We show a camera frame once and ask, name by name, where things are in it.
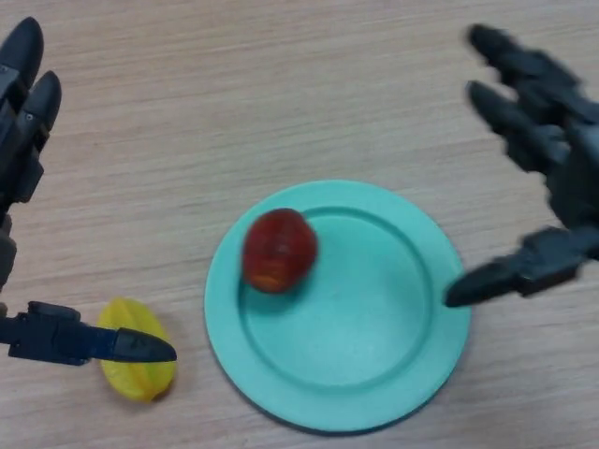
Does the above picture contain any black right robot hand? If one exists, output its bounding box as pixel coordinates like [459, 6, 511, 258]
[442, 23, 599, 309]

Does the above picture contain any yellow starfruit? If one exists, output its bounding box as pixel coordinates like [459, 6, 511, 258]
[96, 297, 179, 404]

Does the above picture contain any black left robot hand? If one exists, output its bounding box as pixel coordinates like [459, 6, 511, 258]
[0, 17, 178, 367]

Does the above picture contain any green round plate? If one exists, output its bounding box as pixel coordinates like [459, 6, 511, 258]
[204, 180, 473, 433]

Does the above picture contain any red apple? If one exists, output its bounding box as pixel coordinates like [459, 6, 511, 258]
[240, 208, 319, 295]

